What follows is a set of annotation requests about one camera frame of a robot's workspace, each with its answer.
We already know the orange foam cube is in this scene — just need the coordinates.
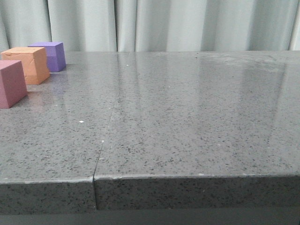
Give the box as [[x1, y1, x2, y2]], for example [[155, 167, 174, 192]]
[[1, 47, 50, 85]]

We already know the grey-green pleated curtain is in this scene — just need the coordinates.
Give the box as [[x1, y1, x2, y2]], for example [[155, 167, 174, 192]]
[[0, 0, 300, 52]]

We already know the purple foam cube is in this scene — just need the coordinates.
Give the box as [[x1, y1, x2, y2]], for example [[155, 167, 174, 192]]
[[28, 42, 66, 72]]

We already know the red foam cube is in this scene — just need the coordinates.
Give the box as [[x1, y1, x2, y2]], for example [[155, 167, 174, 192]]
[[0, 60, 27, 109]]

